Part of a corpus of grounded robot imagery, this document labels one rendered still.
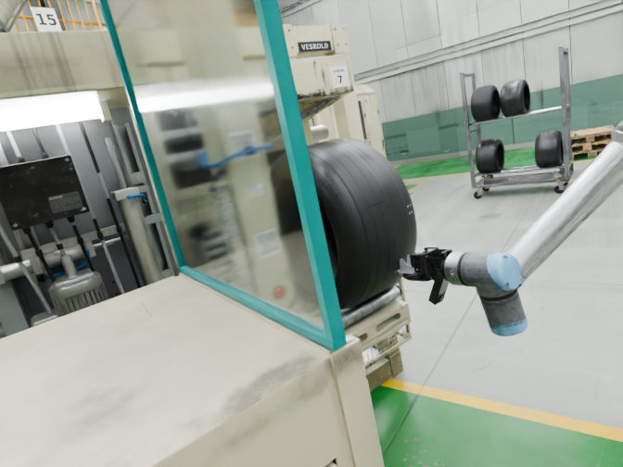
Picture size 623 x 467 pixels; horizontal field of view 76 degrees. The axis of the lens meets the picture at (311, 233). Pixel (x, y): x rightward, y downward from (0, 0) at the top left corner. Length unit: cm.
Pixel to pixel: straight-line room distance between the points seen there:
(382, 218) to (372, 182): 11
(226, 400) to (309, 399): 9
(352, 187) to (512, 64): 1134
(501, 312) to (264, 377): 76
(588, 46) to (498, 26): 214
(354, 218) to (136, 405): 81
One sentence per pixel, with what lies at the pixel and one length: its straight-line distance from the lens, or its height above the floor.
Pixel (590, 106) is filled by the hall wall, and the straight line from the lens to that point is 1216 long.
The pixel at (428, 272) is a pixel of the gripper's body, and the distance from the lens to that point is 118.
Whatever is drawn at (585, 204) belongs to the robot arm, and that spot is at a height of 120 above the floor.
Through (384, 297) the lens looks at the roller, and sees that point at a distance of 142.
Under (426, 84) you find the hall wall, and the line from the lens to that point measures 1294.
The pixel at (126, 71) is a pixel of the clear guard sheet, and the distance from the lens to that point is 90.
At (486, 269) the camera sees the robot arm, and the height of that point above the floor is 111.
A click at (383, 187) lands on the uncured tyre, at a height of 131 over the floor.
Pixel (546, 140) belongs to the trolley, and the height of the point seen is 77.
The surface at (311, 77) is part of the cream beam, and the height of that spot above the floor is 171.
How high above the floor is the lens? 150
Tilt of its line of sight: 14 degrees down
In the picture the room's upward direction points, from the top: 12 degrees counter-clockwise
